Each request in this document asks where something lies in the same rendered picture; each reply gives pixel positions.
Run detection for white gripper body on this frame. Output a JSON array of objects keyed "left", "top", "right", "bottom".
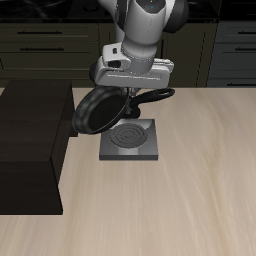
[{"left": 94, "top": 56, "right": 175, "bottom": 90}]

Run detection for black frying pan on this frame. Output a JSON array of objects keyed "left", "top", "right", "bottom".
[{"left": 71, "top": 86, "right": 176, "bottom": 136}]

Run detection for dark grey stove plate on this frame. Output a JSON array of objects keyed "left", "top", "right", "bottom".
[{"left": 98, "top": 118, "right": 159, "bottom": 162}]

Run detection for dark kitchen cupboards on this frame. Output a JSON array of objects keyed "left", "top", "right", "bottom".
[{"left": 0, "top": 21, "right": 218, "bottom": 89}]

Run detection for grey kitchen drawer cupboard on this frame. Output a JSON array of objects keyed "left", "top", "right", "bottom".
[{"left": 206, "top": 20, "right": 256, "bottom": 89}]

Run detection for black kitchen countertop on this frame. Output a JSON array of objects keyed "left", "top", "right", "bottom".
[{"left": 0, "top": 0, "right": 222, "bottom": 24}]

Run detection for dark wooden cabinet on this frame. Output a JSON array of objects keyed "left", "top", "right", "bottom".
[{"left": 0, "top": 79, "right": 80, "bottom": 216}]

